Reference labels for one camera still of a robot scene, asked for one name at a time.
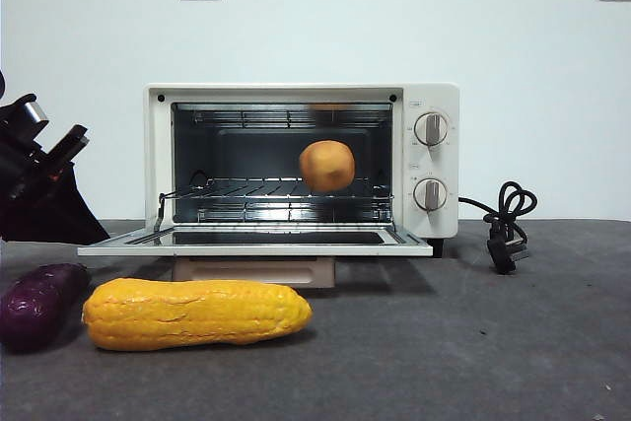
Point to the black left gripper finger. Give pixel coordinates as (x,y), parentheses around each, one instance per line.
(39,225)
(69,194)

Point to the brown potato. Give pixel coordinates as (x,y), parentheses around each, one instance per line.
(327,166)

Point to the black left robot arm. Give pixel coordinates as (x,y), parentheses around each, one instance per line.
(20,169)

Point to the round oven timer knob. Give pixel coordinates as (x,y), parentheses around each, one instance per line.
(431,194)

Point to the round oven temperature knob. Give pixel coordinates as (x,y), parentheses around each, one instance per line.
(431,129)

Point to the white Toshiba toaster oven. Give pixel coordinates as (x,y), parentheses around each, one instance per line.
(434,95)

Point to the purple eggplant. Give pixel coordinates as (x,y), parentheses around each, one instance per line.
(34,307)

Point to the yellow corn cob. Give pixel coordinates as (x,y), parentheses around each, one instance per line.
(197,315)

